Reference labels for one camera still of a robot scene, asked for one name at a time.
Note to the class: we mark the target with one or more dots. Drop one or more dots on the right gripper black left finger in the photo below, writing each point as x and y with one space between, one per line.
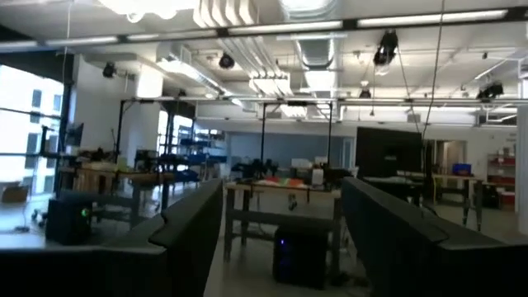
123 268

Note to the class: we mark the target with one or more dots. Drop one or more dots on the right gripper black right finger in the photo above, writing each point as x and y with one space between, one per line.
433 264

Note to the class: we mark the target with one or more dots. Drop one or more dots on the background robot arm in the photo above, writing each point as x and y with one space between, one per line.
255 169

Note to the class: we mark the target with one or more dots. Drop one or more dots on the black computer tower green light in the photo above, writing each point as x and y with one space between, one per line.
68 220

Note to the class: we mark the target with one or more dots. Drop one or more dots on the light wooden table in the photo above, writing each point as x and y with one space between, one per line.
458 179

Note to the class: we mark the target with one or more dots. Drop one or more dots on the wooden workbench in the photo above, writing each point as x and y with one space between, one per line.
103 177
284 216

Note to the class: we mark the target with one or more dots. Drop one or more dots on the blue box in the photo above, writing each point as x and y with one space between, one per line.
462 169

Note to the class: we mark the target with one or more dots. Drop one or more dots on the red storage shelf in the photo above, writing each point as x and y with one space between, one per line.
501 181

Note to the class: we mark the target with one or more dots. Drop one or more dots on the black monitor panel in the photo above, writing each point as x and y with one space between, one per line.
387 152

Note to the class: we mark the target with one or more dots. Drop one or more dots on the blue shelving rack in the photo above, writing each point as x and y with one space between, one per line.
194 158

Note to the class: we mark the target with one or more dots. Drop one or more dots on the black computer tower blue light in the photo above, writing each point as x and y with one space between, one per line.
301 257

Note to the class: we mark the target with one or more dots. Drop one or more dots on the cardboard box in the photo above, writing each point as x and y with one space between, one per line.
14 194

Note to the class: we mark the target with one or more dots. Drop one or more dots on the black overhead station frame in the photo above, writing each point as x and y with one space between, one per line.
120 128
262 132

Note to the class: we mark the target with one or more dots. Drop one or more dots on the black ceiling camera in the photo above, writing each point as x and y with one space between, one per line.
386 47
226 61
109 70
491 90

